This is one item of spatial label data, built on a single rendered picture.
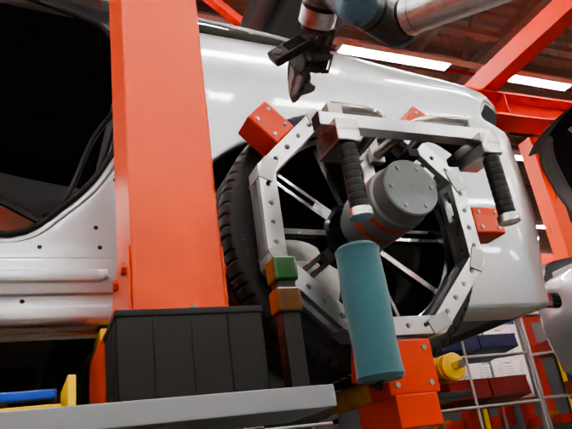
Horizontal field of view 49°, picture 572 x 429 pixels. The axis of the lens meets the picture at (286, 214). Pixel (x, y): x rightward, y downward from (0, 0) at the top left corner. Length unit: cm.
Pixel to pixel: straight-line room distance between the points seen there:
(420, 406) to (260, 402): 54
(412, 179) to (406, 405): 45
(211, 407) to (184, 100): 65
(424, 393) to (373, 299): 25
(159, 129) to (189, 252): 25
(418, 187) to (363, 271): 23
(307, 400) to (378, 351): 32
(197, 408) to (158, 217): 42
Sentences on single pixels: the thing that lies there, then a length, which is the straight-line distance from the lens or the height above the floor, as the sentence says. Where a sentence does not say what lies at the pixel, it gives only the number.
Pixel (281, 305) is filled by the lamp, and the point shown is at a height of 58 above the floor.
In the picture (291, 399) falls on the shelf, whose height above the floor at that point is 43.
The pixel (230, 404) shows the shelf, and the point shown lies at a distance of 82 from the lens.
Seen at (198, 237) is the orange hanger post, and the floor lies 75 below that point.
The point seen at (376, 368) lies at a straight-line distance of 114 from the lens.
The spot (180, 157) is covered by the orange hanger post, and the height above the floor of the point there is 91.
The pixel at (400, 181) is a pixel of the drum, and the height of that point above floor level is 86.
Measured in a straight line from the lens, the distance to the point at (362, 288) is 117.
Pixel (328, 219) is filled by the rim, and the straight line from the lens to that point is 147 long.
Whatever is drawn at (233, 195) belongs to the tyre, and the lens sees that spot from 138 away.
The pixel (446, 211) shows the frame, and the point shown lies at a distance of 158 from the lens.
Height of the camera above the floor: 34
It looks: 23 degrees up
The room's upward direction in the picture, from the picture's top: 8 degrees counter-clockwise
